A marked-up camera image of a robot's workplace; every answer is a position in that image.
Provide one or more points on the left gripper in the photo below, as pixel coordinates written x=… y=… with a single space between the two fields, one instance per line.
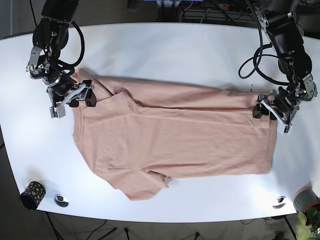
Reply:
x=281 y=107

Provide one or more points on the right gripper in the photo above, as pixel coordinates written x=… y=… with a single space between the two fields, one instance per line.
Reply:
x=79 y=92

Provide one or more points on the black gold-dotted cup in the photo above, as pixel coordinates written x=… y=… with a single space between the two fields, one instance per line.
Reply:
x=32 y=196

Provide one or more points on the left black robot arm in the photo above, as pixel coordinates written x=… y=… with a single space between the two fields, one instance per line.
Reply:
x=276 y=19

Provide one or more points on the grey plant pot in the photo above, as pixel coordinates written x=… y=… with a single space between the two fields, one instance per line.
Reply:
x=304 y=199

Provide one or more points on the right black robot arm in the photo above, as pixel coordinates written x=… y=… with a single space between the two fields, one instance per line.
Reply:
x=50 y=36

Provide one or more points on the salmon pink T-shirt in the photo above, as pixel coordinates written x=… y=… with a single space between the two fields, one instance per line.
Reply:
x=142 y=133

